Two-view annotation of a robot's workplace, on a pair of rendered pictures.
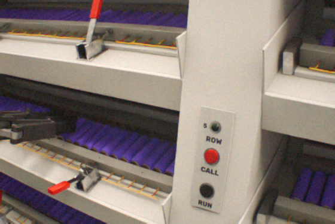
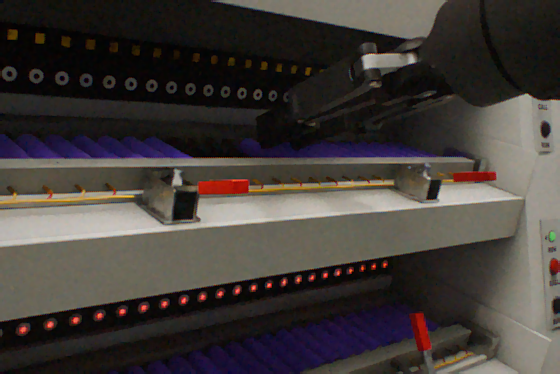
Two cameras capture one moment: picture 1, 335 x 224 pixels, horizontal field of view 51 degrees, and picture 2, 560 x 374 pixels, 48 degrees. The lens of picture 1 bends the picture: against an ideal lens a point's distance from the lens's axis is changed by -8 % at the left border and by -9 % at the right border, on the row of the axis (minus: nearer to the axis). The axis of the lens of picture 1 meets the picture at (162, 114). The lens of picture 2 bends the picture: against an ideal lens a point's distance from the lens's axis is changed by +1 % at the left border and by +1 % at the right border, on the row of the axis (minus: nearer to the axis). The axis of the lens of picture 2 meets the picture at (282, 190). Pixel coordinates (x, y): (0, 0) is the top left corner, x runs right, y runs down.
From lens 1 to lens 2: 0.87 m
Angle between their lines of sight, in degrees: 72
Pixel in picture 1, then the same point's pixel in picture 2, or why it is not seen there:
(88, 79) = (425, 18)
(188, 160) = (527, 101)
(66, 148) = (345, 162)
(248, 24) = not seen: outside the picture
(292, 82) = not seen: hidden behind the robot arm
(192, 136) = not seen: hidden behind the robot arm
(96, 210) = (449, 226)
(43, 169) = (350, 204)
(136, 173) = (440, 161)
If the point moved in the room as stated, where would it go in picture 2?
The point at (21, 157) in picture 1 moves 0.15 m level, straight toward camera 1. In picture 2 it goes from (286, 207) to (478, 196)
